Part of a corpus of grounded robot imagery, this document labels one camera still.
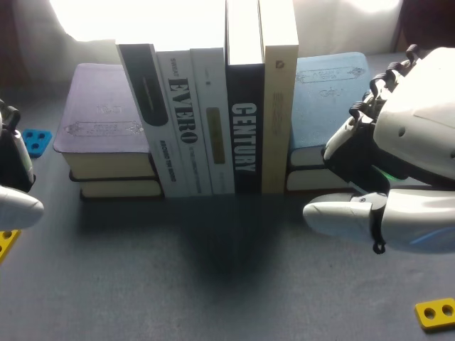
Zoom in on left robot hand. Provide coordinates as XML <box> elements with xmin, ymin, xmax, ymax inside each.
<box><xmin>0</xmin><ymin>99</ymin><xmax>46</xmax><ymax>232</ymax></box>

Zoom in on yellow block with holes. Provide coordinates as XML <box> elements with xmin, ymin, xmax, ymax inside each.
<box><xmin>0</xmin><ymin>229</ymin><xmax>22</xmax><ymax>266</ymax></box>
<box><xmin>414</xmin><ymin>298</ymin><xmax>455</xmax><ymax>333</ymax></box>

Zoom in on blue block with holes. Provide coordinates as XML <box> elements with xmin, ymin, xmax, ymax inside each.
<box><xmin>23</xmin><ymin>129</ymin><xmax>53</xmax><ymax>159</ymax></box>

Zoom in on black cover book cream pages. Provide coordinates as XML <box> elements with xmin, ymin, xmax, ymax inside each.
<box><xmin>69</xmin><ymin>169</ymin><xmax>165</xmax><ymax>200</ymax></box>
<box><xmin>285</xmin><ymin>166</ymin><xmax>360</xmax><ymax>193</ymax></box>

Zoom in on thick purple cover book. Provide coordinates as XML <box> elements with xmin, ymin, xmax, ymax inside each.
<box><xmin>53</xmin><ymin>63</ymin><xmax>157</xmax><ymax>178</ymax></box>

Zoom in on white book dark spine band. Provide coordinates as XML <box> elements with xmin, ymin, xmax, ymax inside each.
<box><xmin>116</xmin><ymin>43</ymin><xmax>178</xmax><ymax>199</ymax></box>

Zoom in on white EVERO book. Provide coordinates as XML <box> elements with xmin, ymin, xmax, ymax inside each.
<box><xmin>156</xmin><ymin>49</ymin><xmax>214</xmax><ymax>198</ymax></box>

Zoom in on white book gold label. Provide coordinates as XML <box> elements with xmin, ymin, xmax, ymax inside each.
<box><xmin>190</xmin><ymin>48</ymin><xmax>236</xmax><ymax>195</ymax></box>

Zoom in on grey table cloth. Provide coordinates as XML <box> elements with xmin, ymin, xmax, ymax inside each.
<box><xmin>0</xmin><ymin>51</ymin><xmax>455</xmax><ymax>341</ymax></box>

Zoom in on black CENTURY book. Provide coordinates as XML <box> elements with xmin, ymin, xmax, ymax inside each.
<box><xmin>223</xmin><ymin>0</ymin><xmax>266</xmax><ymax>195</ymax></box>

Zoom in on beige book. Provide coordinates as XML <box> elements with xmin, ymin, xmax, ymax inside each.
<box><xmin>257</xmin><ymin>0</ymin><xmax>299</xmax><ymax>195</ymax></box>

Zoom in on thick blue cover book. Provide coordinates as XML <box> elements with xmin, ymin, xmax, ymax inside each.
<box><xmin>286</xmin><ymin>52</ymin><xmax>373</xmax><ymax>168</ymax></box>

